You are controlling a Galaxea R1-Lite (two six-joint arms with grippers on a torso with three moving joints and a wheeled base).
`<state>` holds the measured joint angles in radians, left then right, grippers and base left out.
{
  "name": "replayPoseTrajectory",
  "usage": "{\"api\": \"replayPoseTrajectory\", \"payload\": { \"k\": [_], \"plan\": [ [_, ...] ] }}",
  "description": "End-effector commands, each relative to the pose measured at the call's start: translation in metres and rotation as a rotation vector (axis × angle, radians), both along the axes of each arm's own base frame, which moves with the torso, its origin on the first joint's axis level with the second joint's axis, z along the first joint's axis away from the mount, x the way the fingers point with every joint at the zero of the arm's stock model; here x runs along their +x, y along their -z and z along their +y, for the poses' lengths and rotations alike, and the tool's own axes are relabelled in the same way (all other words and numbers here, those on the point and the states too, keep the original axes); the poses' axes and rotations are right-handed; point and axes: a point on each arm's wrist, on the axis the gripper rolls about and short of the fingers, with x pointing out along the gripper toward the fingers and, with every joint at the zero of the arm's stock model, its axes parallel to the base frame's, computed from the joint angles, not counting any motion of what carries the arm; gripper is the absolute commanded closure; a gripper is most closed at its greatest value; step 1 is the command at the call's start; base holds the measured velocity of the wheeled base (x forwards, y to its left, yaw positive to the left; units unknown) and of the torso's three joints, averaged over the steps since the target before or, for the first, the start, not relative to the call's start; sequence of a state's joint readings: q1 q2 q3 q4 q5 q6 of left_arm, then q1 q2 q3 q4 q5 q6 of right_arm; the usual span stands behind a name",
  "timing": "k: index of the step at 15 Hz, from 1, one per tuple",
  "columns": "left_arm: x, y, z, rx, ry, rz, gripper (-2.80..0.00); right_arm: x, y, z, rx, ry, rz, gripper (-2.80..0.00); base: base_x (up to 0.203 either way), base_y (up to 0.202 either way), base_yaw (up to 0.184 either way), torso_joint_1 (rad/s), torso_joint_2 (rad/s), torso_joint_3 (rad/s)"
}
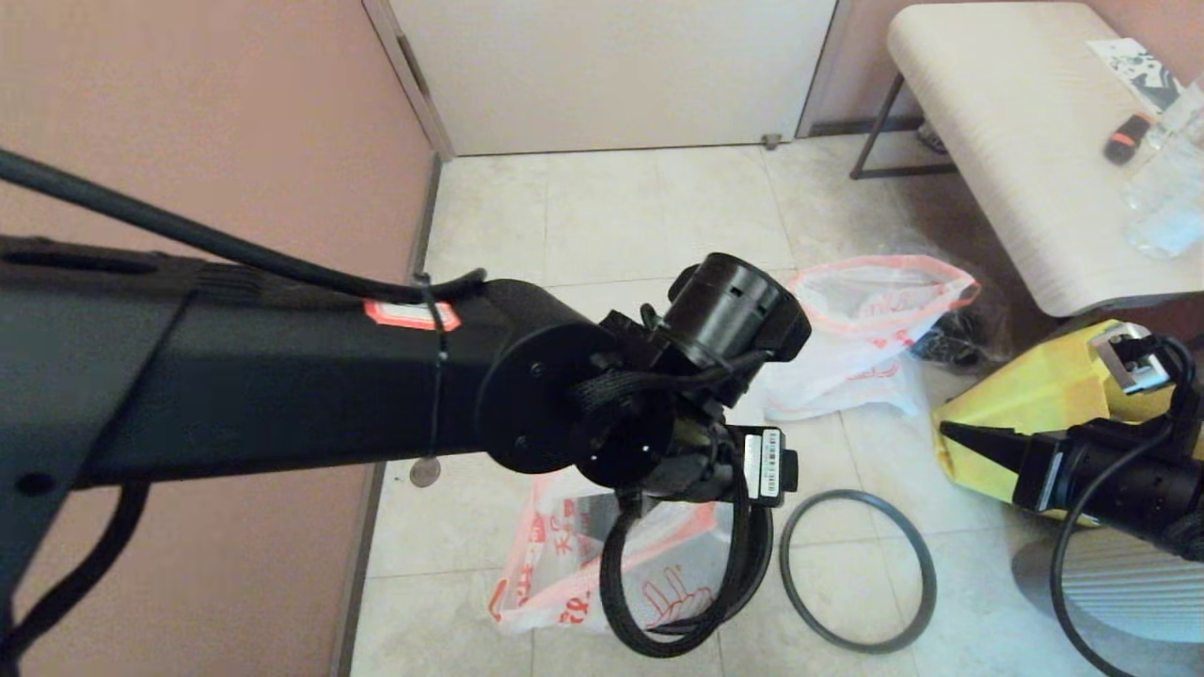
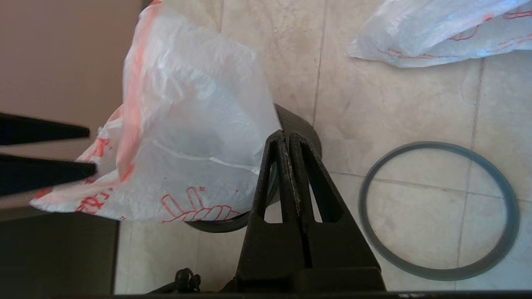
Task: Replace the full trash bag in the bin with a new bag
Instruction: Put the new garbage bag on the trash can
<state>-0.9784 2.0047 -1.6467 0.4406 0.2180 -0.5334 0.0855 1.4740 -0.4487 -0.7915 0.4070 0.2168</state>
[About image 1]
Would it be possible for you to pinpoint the white plastic bag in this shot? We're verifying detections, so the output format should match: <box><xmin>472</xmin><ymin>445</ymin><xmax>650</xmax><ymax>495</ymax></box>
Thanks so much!
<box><xmin>752</xmin><ymin>254</ymin><xmax>981</xmax><ymax>421</ymax></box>

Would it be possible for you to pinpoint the white red-print bag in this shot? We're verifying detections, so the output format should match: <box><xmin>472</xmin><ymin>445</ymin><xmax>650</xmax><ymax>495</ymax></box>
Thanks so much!
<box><xmin>487</xmin><ymin>468</ymin><xmax>753</xmax><ymax>636</ymax></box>

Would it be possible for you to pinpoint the black ring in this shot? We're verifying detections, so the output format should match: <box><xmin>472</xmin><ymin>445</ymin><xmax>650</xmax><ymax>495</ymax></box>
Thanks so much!
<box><xmin>779</xmin><ymin>489</ymin><xmax>937</xmax><ymax>654</ymax></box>

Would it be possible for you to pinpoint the yellow fabric tote bag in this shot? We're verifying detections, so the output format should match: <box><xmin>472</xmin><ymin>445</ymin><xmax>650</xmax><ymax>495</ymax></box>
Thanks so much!
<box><xmin>931</xmin><ymin>320</ymin><xmax>1204</xmax><ymax>527</ymax></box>

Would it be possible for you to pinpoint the clear bag with dark contents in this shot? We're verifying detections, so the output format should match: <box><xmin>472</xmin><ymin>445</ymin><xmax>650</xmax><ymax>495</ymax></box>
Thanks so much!
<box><xmin>908</xmin><ymin>235</ymin><xmax>1015</xmax><ymax>370</ymax></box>

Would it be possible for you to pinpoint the pale gray ribbed cylinder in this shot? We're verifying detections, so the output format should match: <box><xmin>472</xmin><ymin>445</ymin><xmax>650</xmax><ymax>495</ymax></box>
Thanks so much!
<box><xmin>1011</xmin><ymin>512</ymin><xmax>1204</xmax><ymax>645</ymax></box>

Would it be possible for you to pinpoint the beige wood-grain table top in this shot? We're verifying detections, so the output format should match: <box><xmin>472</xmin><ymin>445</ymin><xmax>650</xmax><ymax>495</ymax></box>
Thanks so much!
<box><xmin>886</xmin><ymin>2</ymin><xmax>1204</xmax><ymax>319</ymax></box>

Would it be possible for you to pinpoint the clear water bottle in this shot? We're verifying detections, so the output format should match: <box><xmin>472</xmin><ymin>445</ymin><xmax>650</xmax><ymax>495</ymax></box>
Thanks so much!
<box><xmin>1121</xmin><ymin>80</ymin><xmax>1204</xmax><ymax>260</ymax></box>

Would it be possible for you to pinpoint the black and white leaflet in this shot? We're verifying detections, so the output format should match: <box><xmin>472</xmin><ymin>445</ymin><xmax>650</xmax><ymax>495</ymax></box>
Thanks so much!
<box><xmin>1086</xmin><ymin>38</ymin><xmax>1186</xmax><ymax>114</ymax></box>

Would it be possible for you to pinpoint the beige door jamb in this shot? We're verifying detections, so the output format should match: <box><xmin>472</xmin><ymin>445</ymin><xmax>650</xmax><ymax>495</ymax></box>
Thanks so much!
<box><xmin>364</xmin><ymin>0</ymin><xmax>458</xmax><ymax>162</ymax></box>
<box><xmin>795</xmin><ymin>0</ymin><xmax>857</xmax><ymax>140</ymax></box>

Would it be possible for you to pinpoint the white door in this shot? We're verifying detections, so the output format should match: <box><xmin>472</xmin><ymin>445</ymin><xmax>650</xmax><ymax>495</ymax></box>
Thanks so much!
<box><xmin>388</xmin><ymin>0</ymin><xmax>838</xmax><ymax>156</ymax></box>

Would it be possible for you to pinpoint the thin black cable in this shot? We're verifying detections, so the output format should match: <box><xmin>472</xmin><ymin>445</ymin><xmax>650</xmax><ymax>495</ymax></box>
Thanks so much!
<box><xmin>1052</xmin><ymin>334</ymin><xmax>1204</xmax><ymax>677</ymax></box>
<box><xmin>0</xmin><ymin>149</ymin><xmax>488</xmax><ymax>304</ymax></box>

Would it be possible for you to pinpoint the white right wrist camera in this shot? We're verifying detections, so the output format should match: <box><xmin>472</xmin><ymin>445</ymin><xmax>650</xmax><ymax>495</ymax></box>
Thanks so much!
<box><xmin>1089</xmin><ymin>322</ymin><xmax>1175</xmax><ymax>394</ymax></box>

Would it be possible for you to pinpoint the thick black cable loop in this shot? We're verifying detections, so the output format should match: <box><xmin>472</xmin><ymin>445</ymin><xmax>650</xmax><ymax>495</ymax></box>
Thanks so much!
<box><xmin>574</xmin><ymin>362</ymin><xmax>753</xmax><ymax>659</ymax></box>

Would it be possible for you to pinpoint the black metal table frame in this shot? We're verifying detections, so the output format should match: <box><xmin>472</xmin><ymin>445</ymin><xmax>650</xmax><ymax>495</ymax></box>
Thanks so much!
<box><xmin>848</xmin><ymin>73</ymin><xmax>1204</xmax><ymax>363</ymax></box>

